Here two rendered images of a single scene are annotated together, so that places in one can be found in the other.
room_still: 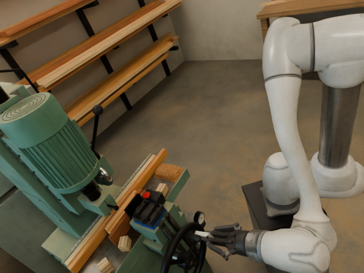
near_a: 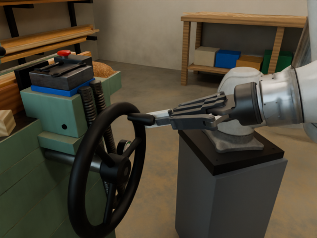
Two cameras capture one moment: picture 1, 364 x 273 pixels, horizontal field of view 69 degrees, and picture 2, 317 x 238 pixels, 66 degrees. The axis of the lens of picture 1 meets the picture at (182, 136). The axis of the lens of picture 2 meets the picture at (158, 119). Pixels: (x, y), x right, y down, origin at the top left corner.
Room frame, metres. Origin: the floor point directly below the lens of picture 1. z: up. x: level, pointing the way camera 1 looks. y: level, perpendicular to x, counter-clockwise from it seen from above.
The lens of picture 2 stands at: (0.15, 0.25, 1.15)
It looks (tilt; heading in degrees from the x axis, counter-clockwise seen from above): 28 degrees down; 336
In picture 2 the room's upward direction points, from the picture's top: straight up
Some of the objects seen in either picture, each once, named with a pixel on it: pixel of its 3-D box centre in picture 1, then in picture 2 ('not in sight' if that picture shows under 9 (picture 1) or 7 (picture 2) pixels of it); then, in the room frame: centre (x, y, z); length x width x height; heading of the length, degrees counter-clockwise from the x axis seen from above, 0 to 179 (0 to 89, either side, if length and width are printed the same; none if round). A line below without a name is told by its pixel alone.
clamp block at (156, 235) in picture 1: (155, 219); (70, 102); (0.71, 0.22, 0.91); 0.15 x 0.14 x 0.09; 136
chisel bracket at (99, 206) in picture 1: (98, 201); not in sight; (0.81, 0.42, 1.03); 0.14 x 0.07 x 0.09; 46
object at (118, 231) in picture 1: (130, 216); (22, 94); (0.76, 0.32, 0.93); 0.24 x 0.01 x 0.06; 136
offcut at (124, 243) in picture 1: (124, 244); (1, 123); (0.65, 0.36, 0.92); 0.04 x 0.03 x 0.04; 166
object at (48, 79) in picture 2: (150, 207); (67, 71); (0.71, 0.22, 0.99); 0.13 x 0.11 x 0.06; 136
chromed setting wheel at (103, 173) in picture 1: (102, 175); not in sight; (0.98, 0.41, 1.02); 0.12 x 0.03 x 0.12; 46
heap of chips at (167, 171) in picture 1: (167, 169); (92, 67); (0.96, 0.13, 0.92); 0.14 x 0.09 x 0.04; 46
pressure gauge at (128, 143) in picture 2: (199, 218); (123, 150); (0.84, 0.07, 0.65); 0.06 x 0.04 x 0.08; 136
